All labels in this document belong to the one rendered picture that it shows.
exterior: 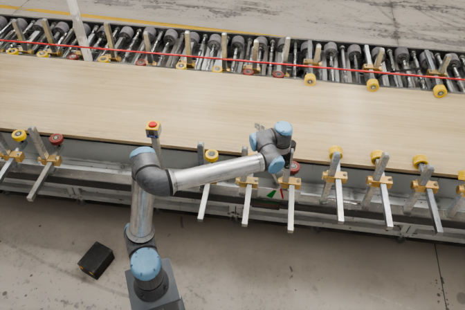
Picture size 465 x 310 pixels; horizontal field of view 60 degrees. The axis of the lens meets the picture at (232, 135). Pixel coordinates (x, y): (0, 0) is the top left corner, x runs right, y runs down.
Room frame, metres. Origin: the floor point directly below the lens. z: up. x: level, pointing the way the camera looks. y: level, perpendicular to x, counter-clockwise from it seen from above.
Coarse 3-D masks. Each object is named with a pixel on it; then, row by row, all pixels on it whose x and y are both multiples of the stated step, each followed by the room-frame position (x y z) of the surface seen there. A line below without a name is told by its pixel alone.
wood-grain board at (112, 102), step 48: (0, 96) 2.17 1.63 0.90; (48, 96) 2.18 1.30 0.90; (96, 96) 2.19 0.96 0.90; (144, 96) 2.20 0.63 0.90; (192, 96) 2.21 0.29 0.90; (240, 96) 2.22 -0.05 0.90; (288, 96) 2.23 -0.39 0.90; (336, 96) 2.24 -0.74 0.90; (384, 96) 2.25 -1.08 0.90; (432, 96) 2.26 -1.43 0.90; (144, 144) 1.75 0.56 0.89; (192, 144) 1.75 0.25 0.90; (240, 144) 1.75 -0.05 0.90; (336, 144) 1.77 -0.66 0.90; (384, 144) 1.78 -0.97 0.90; (432, 144) 1.79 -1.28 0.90
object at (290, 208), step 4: (292, 176) 1.53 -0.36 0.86; (292, 188) 1.44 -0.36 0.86; (292, 192) 1.41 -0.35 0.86; (292, 196) 1.39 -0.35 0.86; (292, 200) 1.36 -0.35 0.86; (292, 204) 1.33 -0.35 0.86; (288, 208) 1.32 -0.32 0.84; (292, 208) 1.30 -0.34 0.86; (288, 212) 1.29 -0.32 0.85; (292, 212) 1.28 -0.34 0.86; (288, 216) 1.26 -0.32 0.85; (292, 216) 1.25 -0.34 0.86; (288, 220) 1.23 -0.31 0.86; (292, 220) 1.23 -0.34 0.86; (288, 224) 1.20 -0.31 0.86; (292, 224) 1.20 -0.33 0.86; (288, 228) 1.18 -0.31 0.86; (292, 228) 1.18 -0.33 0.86; (292, 232) 1.17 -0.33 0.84
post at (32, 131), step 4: (28, 128) 1.66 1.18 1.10; (32, 128) 1.66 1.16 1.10; (36, 128) 1.68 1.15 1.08; (28, 132) 1.65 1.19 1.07; (32, 132) 1.65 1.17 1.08; (36, 132) 1.67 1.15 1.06; (32, 136) 1.65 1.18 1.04; (36, 136) 1.65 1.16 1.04; (36, 140) 1.65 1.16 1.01; (40, 140) 1.67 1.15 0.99; (36, 144) 1.65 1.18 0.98; (40, 144) 1.66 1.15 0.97; (36, 148) 1.65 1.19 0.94; (40, 148) 1.65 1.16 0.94; (44, 148) 1.67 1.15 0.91; (40, 152) 1.65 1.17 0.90; (44, 152) 1.66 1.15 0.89; (40, 156) 1.65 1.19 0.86; (44, 156) 1.65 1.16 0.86; (52, 168) 1.66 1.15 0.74
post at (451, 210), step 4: (464, 184) 1.41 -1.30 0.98; (460, 196) 1.38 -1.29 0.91; (456, 200) 1.39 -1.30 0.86; (460, 200) 1.37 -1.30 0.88; (464, 200) 1.37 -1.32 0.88; (452, 204) 1.40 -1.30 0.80; (456, 204) 1.37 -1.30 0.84; (460, 204) 1.37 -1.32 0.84; (448, 208) 1.40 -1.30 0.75; (452, 208) 1.38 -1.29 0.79; (456, 208) 1.37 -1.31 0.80; (448, 212) 1.38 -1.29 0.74; (452, 212) 1.37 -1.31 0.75
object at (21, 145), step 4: (24, 140) 1.81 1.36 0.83; (20, 144) 1.78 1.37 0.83; (24, 144) 1.79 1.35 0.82; (16, 148) 1.75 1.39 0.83; (20, 148) 1.75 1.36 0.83; (8, 160) 1.65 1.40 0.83; (12, 160) 1.65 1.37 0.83; (8, 164) 1.61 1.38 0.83; (12, 164) 1.63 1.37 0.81; (4, 168) 1.58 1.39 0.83; (8, 168) 1.59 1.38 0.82; (0, 172) 1.55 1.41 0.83; (4, 172) 1.55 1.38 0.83; (0, 176) 1.51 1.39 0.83; (4, 176) 1.53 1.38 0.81; (0, 180) 1.49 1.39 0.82; (0, 184) 1.48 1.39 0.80
